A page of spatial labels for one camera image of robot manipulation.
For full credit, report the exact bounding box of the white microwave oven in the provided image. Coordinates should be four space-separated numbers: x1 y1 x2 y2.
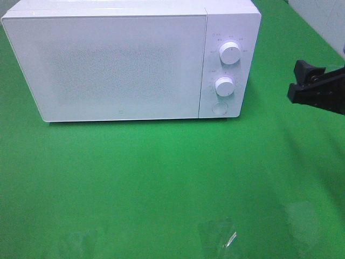
1 1 261 122

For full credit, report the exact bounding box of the clear tape patch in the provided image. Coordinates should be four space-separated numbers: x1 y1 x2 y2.
283 201 322 256
58 229 98 258
197 217 237 250

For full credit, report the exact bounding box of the white microwave knob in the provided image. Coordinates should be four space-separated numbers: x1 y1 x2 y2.
215 77 235 97
219 41 241 65

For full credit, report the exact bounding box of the white microwave door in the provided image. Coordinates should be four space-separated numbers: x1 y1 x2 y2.
3 16 206 122

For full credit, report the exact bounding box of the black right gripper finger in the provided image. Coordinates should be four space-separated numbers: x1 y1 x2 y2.
287 80 344 115
294 60 344 86

